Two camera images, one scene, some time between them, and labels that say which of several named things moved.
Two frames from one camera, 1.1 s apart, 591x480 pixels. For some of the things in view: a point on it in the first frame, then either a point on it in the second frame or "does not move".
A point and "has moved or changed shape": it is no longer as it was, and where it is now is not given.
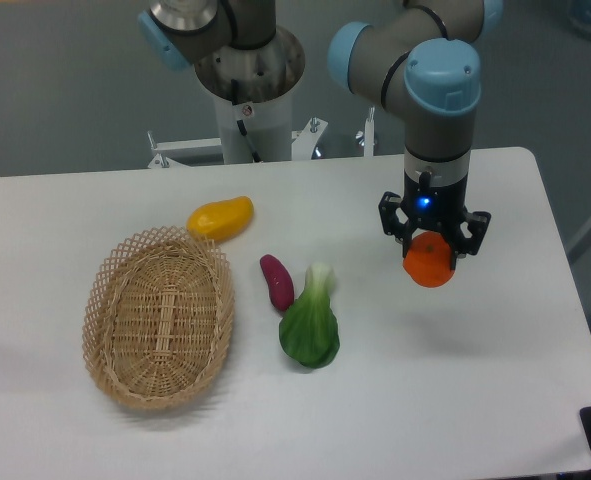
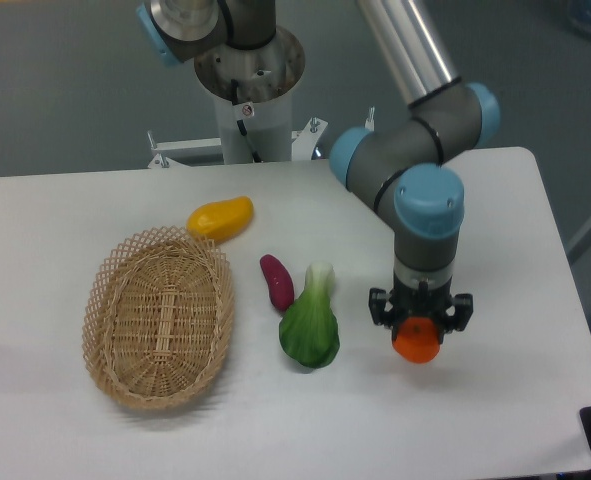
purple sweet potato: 279,281 does not move
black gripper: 434,200 → 407,302
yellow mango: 220,220 does not move
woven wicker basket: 158,316 does not move
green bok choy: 309,327 does not move
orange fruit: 428,261 has moved or changed shape
